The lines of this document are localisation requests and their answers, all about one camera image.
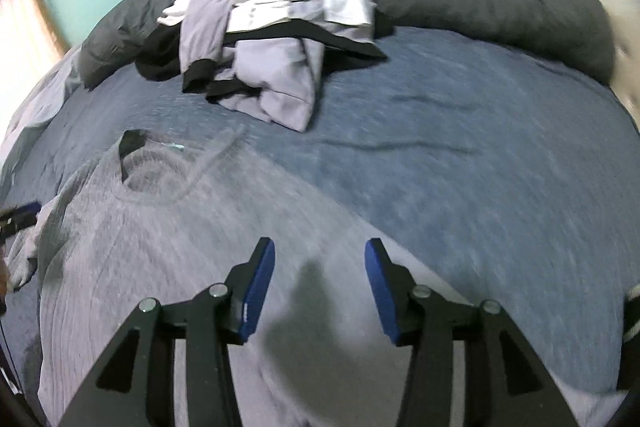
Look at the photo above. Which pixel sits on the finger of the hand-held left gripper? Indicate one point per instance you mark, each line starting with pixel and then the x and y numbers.
pixel 17 227
pixel 30 208

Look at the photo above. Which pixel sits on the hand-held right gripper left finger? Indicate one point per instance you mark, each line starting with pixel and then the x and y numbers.
pixel 257 287

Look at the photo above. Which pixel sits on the blue bed sheet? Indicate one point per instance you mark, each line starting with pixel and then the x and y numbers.
pixel 425 132

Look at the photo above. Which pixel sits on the cream tufted headboard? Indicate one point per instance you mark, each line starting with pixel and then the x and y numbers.
pixel 627 47

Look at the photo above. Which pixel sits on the pink curtain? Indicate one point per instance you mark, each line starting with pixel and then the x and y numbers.
pixel 20 22

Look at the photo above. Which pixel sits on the wooden window frame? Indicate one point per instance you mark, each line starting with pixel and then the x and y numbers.
pixel 47 14

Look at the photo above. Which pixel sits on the white garment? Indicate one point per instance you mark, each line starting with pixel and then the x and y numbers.
pixel 175 9

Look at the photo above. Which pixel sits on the black garment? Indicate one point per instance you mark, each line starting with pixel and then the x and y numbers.
pixel 157 57

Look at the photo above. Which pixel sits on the light grey blanket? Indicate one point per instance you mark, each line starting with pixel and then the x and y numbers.
pixel 35 107

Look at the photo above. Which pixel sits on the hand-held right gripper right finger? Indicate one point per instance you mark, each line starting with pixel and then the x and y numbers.
pixel 382 292

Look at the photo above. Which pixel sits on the grey knit sweater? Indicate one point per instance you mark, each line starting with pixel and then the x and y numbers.
pixel 150 257

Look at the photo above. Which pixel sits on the grey jacket with black cuffs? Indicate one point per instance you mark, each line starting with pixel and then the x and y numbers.
pixel 280 72

